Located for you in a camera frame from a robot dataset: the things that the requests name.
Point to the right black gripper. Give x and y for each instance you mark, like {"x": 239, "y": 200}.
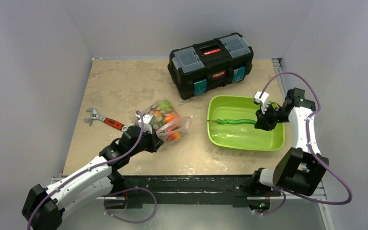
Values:
{"x": 263, "y": 120}

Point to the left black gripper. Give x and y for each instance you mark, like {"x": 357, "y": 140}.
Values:
{"x": 155, "y": 141}

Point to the clear zip top bag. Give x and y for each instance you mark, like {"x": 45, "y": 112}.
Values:
{"x": 161, "y": 129}

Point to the green fake bean pod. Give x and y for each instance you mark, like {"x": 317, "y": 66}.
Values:
{"x": 233, "y": 121}

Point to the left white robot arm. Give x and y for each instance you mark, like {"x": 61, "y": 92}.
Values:
{"x": 45, "y": 208}

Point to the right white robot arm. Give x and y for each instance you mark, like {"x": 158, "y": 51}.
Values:
{"x": 299, "y": 170}

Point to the small orange fake fruit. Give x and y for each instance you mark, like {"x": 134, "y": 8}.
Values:
{"x": 174, "y": 136}

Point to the green fake apple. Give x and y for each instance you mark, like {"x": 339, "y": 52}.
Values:
{"x": 164, "y": 106}

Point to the green plastic tray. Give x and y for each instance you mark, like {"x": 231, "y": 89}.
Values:
{"x": 240, "y": 136}

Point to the black plastic toolbox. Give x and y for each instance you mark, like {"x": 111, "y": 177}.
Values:
{"x": 201, "y": 67}

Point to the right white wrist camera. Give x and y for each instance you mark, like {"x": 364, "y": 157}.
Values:
{"x": 262, "y": 99}

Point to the red handled adjustable wrench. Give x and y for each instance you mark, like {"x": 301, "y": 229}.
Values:
{"x": 94, "y": 115}

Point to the black metal base frame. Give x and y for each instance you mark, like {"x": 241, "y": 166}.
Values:
{"x": 133, "y": 191}

